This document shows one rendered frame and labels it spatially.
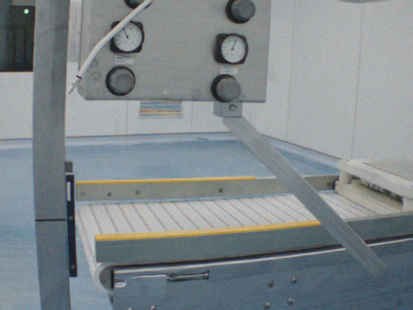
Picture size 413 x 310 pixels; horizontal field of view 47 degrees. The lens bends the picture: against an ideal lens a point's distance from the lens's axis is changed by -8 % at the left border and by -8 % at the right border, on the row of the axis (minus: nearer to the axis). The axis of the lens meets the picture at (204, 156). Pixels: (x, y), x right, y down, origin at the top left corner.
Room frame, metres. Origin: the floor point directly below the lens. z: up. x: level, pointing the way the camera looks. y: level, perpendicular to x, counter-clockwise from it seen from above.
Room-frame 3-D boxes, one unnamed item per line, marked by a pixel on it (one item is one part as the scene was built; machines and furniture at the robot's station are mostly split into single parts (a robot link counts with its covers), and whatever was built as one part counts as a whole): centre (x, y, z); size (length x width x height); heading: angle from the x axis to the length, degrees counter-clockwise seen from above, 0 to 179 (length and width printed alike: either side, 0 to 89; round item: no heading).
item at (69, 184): (0.84, 0.23, 0.77); 0.02 x 0.01 x 0.20; 110
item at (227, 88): (0.58, -0.02, 1.05); 0.03 x 0.03 x 0.04; 20
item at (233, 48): (0.59, -0.02, 1.09); 0.04 x 0.01 x 0.04; 110
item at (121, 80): (0.54, 0.09, 1.05); 0.03 x 0.02 x 0.04; 110
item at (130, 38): (0.55, 0.09, 1.10); 0.04 x 0.01 x 0.04; 110
